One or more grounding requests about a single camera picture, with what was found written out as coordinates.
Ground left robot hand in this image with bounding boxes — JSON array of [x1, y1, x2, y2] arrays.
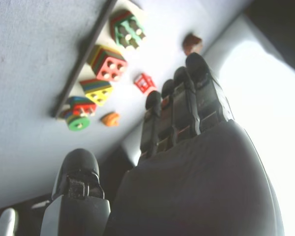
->
[[40, 52, 286, 236]]

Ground coloured rings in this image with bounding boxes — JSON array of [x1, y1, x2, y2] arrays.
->
[[58, 108, 91, 131]]

